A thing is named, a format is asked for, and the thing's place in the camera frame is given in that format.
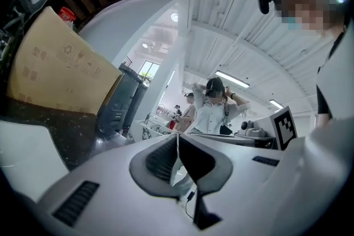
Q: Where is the large cardboard box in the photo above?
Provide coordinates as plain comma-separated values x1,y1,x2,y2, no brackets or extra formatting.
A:
6,6,124,116

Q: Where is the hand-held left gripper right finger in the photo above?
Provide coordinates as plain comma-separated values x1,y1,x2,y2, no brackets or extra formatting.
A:
178,134,305,236

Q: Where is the white marble-patterned counter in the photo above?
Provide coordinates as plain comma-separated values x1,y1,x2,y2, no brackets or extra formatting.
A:
127,117,180,144

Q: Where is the white rectangular sink basin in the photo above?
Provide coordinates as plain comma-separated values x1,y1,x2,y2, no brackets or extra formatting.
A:
0,120,70,202

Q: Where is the person's head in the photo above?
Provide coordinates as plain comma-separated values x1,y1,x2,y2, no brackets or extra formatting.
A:
272,0,346,34

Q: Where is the black power adapter cable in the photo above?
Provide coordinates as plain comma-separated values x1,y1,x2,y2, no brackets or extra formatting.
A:
184,187,199,219

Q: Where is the black marble vanity table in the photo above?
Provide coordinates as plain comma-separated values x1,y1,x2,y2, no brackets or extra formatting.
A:
0,99,136,172

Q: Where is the clear jar with red lid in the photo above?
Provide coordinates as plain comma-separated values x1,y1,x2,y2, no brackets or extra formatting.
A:
59,7,77,22

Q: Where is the tall black bin cabinet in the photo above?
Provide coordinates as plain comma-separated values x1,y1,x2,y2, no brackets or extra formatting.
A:
97,63,149,144

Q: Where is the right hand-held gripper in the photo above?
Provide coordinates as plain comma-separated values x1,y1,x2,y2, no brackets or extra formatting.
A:
189,106,299,151

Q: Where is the bright window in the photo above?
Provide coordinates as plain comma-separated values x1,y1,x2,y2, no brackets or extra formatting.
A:
139,60,161,83

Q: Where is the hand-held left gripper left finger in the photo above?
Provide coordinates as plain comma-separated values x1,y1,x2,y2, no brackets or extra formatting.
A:
37,134,191,236

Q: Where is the person's black shirt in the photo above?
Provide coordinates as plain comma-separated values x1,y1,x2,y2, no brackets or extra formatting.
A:
315,0,354,130

